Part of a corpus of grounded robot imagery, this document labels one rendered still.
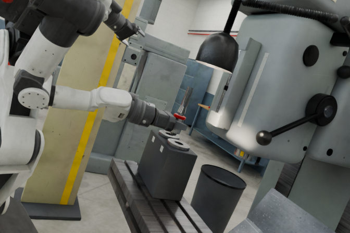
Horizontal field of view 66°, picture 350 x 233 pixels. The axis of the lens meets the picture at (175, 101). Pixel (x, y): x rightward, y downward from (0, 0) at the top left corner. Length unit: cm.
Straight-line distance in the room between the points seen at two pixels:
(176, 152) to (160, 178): 11
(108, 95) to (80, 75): 138
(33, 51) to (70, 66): 147
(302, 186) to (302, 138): 40
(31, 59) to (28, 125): 33
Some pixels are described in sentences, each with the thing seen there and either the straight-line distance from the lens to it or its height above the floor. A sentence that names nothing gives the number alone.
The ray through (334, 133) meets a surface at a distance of 73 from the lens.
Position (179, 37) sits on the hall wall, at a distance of 1054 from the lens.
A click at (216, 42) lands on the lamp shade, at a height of 149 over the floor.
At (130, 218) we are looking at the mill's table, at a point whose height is 93.
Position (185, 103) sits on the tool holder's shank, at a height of 133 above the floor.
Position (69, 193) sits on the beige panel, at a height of 14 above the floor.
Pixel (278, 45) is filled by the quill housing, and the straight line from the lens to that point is 60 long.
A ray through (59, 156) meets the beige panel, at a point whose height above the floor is 46.
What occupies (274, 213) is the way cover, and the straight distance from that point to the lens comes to 107.
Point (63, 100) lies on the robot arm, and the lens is 88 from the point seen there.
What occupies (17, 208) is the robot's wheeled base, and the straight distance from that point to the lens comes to 156.
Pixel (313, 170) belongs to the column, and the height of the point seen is 127.
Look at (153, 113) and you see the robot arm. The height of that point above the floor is 127.
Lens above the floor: 142
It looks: 6 degrees down
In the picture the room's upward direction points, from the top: 20 degrees clockwise
